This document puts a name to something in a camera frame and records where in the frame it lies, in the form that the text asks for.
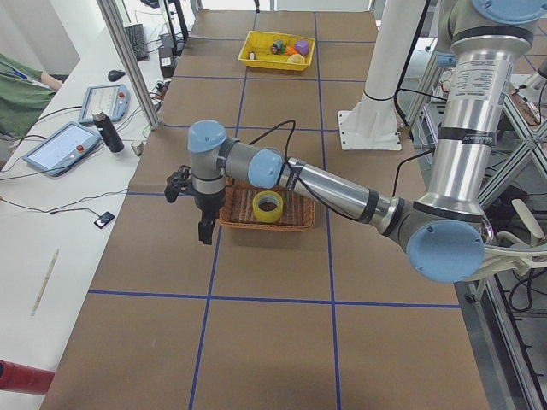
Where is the red cylinder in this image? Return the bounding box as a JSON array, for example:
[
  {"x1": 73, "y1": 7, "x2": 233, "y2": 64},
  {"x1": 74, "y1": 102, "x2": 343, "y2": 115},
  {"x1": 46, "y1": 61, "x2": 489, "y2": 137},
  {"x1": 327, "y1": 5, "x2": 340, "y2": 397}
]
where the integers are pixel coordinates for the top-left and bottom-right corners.
[{"x1": 1, "y1": 360, "x2": 55, "y2": 395}]

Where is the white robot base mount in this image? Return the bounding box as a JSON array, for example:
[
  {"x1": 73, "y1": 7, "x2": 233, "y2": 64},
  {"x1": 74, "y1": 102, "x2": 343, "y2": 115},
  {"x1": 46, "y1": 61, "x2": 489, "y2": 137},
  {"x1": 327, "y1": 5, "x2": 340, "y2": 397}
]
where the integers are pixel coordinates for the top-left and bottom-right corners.
[{"x1": 338, "y1": 0, "x2": 428, "y2": 151}]

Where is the teach pendant near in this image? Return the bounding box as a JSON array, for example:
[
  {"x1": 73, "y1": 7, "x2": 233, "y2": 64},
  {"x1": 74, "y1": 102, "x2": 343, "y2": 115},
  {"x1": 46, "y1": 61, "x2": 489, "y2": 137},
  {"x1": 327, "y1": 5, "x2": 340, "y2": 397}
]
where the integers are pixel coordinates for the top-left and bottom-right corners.
[{"x1": 23, "y1": 122, "x2": 101, "y2": 177}]

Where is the black water bottle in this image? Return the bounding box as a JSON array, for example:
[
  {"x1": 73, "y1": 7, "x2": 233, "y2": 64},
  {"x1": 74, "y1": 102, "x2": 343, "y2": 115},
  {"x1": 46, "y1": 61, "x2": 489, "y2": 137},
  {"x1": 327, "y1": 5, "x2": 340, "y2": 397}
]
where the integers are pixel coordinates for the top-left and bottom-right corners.
[{"x1": 91, "y1": 108, "x2": 124, "y2": 153}]

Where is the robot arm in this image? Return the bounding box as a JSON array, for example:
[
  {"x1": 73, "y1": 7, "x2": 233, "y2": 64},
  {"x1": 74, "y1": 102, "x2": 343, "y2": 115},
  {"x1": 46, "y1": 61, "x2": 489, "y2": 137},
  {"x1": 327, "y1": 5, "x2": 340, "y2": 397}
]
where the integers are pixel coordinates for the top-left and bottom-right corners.
[{"x1": 188, "y1": 1, "x2": 546, "y2": 283}]

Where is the black keyboard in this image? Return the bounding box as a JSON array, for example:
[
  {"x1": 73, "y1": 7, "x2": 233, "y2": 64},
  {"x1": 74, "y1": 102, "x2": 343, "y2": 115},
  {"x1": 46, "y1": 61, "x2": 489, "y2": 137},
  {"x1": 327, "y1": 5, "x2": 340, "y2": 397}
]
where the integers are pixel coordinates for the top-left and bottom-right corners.
[{"x1": 124, "y1": 24, "x2": 149, "y2": 62}]

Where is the teach pendant far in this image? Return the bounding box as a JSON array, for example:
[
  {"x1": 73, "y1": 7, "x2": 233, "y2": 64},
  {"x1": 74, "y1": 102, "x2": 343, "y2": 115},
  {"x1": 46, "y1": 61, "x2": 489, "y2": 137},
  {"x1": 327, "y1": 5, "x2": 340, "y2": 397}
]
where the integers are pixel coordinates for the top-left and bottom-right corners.
[{"x1": 78, "y1": 84, "x2": 130, "y2": 126}]

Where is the aluminium frame post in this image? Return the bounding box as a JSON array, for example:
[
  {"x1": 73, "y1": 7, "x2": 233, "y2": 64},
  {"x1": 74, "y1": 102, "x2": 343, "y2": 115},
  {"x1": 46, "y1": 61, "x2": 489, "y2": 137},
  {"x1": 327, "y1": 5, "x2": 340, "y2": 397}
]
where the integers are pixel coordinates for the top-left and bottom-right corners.
[{"x1": 97, "y1": 0, "x2": 160, "y2": 131}]

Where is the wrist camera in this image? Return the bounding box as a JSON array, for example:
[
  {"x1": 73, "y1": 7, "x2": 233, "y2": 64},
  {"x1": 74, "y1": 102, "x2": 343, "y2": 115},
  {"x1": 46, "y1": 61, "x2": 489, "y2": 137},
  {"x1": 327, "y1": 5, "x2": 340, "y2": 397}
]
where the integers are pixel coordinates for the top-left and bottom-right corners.
[{"x1": 164, "y1": 165, "x2": 191, "y2": 203}]

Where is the teach pendant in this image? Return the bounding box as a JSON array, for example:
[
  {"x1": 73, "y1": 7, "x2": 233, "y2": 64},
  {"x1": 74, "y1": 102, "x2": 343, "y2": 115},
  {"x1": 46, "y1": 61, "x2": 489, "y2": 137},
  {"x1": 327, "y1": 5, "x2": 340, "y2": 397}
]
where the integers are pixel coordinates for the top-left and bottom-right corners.
[
  {"x1": 78, "y1": 84, "x2": 130, "y2": 126},
  {"x1": 23, "y1": 122, "x2": 101, "y2": 177}
]

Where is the croissant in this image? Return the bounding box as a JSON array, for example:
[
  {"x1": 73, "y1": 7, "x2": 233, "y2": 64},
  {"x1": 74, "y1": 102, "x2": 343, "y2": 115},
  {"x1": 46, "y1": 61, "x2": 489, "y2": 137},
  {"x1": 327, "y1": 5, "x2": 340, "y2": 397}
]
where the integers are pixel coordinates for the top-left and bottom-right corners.
[{"x1": 287, "y1": 54, "x2": 306, "y2": 65}]

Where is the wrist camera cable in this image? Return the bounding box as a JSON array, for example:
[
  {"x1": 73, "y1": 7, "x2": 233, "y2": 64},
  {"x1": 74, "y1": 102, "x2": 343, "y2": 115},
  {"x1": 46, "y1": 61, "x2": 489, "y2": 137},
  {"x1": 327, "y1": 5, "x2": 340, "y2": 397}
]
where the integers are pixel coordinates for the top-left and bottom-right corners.
[{"x1": 247, "y1": 120, "x2": 326, "y2": 206}]

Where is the small black device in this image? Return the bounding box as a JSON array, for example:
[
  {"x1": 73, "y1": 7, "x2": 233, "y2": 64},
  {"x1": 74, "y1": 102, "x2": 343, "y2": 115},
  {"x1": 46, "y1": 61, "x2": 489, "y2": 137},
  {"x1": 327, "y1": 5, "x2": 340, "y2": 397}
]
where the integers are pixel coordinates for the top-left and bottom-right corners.
[{"x1": 94, "y1": 211, "x2": 115, "y2": 229}]

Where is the yellow tape roll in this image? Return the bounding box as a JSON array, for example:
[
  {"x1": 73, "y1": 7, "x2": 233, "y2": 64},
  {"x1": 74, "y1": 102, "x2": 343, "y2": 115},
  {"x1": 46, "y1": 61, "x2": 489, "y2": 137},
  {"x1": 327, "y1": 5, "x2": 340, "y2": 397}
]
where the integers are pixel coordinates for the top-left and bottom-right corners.
[{"x1": 252, "y1": 190, "x2": 284, "y2": 223}]

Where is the yellow plastic basket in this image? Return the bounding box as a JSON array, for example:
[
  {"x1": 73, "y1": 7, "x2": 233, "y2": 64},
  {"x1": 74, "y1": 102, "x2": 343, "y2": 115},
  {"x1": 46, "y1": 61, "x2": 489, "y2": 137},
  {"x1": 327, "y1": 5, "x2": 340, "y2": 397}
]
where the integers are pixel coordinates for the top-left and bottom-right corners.
[{"x1": 238, "y1": 31, "x2": 315, "y2": 72}]

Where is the purple sponge block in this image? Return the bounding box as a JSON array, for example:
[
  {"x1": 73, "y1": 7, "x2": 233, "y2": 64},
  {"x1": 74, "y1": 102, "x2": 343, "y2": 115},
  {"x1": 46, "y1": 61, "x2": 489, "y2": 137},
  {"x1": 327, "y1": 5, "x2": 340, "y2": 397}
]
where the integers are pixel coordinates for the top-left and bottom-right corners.
[{"x1": 294, "y1": 38, "x2": 309, "y2": 56}]

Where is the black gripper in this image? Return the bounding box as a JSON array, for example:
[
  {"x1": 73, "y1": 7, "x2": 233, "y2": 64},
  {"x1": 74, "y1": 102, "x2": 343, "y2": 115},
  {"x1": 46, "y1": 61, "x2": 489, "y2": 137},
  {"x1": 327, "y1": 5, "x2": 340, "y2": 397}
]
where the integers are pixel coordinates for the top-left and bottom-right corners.
[{"x1": 194, "y1": 190, "x2": 225, "y2": 244}]

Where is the brown wicker basket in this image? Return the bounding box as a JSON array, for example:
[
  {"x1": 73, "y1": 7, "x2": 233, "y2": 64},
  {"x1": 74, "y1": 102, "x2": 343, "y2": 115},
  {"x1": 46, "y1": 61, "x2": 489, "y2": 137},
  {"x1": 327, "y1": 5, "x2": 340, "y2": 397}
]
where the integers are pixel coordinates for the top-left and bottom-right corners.
[{"x1": 219, "y1": 180, "x2": 315, "y2": 232}]

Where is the computer mouse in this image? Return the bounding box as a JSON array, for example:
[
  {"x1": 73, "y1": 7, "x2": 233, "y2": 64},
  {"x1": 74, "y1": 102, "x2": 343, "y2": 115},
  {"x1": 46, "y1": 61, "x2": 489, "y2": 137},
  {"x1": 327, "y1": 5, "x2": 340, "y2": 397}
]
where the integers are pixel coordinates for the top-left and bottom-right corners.
[{"x1": 107, "y1": 70, "x2": 126, "y2": 82}]

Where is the wooden stick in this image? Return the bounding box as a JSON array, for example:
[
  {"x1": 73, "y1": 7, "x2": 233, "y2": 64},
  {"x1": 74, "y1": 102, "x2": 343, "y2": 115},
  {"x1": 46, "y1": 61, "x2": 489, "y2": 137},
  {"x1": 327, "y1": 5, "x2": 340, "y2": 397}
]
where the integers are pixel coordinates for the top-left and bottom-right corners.
[{"x1": 31, "y1": 248, "x2": 60, "y2": 317}]

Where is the toy carrot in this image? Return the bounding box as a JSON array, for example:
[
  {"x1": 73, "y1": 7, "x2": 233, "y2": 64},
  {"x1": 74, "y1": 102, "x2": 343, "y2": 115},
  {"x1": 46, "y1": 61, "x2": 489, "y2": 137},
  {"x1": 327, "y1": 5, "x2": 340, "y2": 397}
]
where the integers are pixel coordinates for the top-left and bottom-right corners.
[{"x1": 285, "y1": 45, "x2": 299, "y2": 56}]

